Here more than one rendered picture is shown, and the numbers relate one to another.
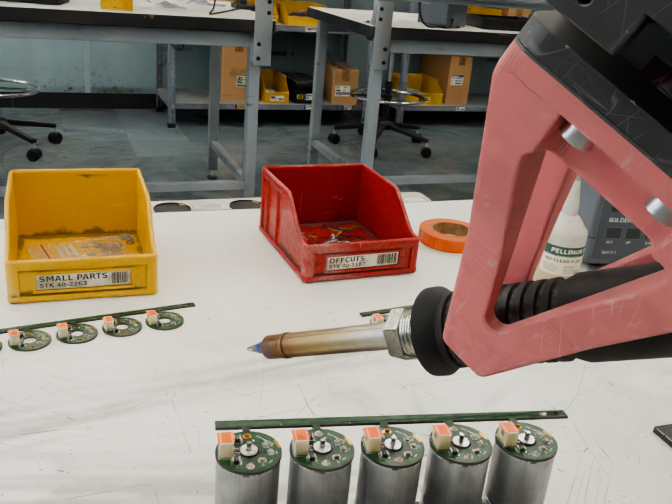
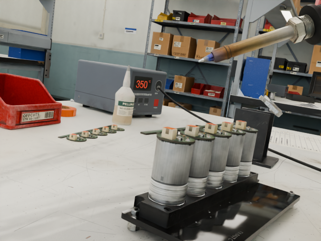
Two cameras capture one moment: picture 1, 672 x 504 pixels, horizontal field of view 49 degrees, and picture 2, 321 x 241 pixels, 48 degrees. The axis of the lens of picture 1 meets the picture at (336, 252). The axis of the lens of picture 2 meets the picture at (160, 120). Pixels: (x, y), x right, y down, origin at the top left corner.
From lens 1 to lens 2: 24 cm
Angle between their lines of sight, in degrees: 44
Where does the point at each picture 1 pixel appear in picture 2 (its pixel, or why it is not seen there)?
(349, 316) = (54, 138)
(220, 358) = (10, 159)
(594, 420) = not seen: hidden behind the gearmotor
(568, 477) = not seen: hidden behind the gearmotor
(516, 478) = (249, 142)
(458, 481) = (240, 144)
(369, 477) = (215, 147)
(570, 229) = (129, 93)
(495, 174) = not seen: outside the picture
